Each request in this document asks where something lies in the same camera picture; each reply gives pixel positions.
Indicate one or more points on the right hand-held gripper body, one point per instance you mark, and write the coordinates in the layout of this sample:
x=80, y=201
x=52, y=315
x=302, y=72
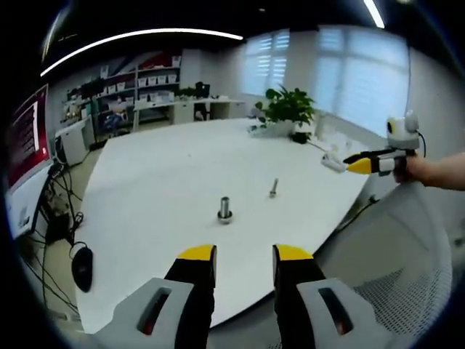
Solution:
x=401, y=131

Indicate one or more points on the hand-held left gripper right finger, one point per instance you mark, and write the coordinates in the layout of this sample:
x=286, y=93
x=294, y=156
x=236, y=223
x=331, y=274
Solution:
x=298, y=276

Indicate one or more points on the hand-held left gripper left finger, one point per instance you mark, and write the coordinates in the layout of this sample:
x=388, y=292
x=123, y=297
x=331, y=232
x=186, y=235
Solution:
x=192, y=276

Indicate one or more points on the thick steel threaded stud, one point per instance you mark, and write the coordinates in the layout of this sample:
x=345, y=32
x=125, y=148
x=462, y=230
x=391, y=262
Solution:
x=225, y=207

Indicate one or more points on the slim steel threaded stud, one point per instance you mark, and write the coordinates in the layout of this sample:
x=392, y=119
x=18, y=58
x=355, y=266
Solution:
x=274, y=187

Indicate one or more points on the person's right hand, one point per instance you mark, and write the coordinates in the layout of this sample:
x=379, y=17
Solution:
x=414, y=171

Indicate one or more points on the white power strip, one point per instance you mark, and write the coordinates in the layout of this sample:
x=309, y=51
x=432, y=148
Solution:
x=332, y=161

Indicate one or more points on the white cylindrical bottle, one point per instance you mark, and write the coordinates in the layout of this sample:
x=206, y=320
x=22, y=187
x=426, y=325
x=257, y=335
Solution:
x=320, y=127

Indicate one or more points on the small black round object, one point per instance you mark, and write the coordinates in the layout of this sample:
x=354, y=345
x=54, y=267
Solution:
x=301, y=138

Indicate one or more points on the wide window with blinds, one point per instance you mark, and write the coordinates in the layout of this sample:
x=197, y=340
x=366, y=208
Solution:
x=363, y=72

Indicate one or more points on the potted green plant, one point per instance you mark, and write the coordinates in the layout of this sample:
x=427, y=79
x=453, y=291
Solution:
x=288, y=107

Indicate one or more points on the white mesh office chair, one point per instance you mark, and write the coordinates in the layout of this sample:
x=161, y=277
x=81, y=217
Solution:
x=399, y=261

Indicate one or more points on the black computer mouse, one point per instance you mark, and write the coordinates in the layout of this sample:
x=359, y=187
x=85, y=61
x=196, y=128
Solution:
x=82, y=270

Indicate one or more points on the straight ceiling light strip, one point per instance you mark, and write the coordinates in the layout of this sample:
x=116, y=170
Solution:
x=375, y=12

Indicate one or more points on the narrow window with blinds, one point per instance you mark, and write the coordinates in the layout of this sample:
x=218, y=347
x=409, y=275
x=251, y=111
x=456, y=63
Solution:
x=267, y=62

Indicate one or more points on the long white background desk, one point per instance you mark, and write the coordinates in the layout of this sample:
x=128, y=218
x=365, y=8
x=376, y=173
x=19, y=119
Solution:
x=189, y=107

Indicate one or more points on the black boxy object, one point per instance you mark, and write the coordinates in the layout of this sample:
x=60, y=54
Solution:
x=202, y=90

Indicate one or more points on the white low cabinet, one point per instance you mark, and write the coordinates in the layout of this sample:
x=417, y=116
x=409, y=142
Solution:
x=72, y=143

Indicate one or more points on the small green desk plant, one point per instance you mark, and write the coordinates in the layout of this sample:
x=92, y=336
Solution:
x=187, y=92

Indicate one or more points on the storage shelving with white bins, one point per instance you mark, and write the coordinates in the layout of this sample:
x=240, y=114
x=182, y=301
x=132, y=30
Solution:
x=152, y=78

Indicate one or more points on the laptop with red screen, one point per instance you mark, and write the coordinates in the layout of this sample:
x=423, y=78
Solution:
x=27, y=138

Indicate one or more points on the long curved ceiling light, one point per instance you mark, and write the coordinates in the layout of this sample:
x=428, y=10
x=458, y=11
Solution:
x=138, y=34

